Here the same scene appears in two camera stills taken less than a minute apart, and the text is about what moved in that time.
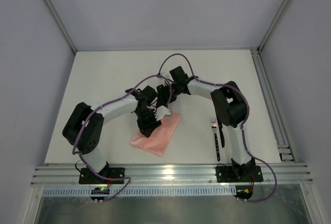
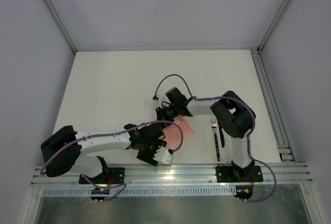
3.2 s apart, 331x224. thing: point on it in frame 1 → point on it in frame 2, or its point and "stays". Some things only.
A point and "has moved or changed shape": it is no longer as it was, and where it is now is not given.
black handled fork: [213, 124] stays
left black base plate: [87, 176] stays
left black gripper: [148, 124] → [157, 142]
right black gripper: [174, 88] → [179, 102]
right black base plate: [228, 174] stays
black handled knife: [221, 126] stays
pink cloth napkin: [158, 142] has moved or changed shape
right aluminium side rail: [274, 114] stays
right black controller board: [243, 191] stays
